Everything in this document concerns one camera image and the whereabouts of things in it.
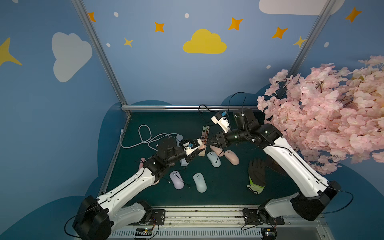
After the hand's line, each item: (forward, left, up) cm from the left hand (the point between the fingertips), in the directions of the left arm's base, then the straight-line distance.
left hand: (200, 140), depth 72 cm
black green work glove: (-6, -35, -27) cm, 45 cm away
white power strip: (+19, +14, -26) cm, 35 cm away
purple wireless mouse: (-12, +12, -25) cm, 30 cm away
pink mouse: (+5, -22, -26) cm, 34 cm away
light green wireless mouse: (-12, -1, -26) cm, 29 cm away
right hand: (-2, -5, +4) cm, 7 cm away
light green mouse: (+4, -10, -26) cm, 28 cm away
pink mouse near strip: (+10, -13, -27) cm, 32 cm away
